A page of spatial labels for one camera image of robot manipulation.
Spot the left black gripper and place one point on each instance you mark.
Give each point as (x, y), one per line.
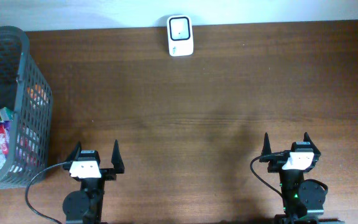
(109, 173)

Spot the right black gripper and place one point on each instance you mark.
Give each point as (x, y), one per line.
(276, 161)

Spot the orange pocket tissue pack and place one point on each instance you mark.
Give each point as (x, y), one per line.
(38, 96)

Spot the purple red tissue pack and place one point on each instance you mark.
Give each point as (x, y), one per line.
(4, 136)

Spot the teal pocket tissue pack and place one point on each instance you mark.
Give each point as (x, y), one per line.
(6, 114)

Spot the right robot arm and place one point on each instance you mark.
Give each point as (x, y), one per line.
(303, 199)

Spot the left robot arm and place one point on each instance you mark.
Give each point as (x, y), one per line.
(86, 205)

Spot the white barcode scanner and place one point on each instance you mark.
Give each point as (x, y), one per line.
(180, 36)

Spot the grey plastic mesh basket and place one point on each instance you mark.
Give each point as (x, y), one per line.
(30, 128)

